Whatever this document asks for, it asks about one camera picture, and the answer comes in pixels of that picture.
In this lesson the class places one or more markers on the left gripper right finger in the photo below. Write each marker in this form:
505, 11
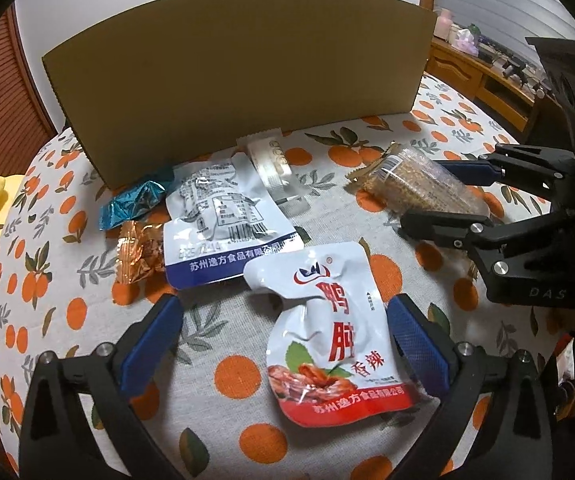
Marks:
514, 441

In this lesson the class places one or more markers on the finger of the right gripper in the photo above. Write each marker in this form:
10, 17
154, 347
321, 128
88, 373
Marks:
444, 229
536, 170

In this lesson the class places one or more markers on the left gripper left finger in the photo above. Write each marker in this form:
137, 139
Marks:
57, 441

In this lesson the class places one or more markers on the clear bag of crackers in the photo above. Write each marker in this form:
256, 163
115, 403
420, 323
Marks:
403, 179

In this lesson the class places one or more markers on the white red duck snack pouch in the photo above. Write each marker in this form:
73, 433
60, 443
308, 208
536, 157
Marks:
330, 358

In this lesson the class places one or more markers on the wooden sideboard cabinet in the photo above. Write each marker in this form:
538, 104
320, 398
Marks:
478, 82

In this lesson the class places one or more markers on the purple tissue pack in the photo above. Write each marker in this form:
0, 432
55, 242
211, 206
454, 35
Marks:
465, 41

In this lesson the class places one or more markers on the window roller blind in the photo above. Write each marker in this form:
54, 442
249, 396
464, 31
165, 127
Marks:
510, 22

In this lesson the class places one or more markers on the pink bottle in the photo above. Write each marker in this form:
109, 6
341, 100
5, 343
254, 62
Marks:
443, 25

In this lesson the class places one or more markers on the clear white wrapper bar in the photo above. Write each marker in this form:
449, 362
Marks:
269, 159

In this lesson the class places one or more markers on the orange candy wrapper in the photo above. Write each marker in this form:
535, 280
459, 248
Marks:
140, 251

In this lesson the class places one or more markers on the white blue snack pouch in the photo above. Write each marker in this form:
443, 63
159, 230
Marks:
221, 217

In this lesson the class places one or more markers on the teal candy wrapper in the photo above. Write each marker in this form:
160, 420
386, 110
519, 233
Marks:
136, 200

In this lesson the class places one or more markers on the brown cardboard box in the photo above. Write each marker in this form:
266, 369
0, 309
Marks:
171, 80

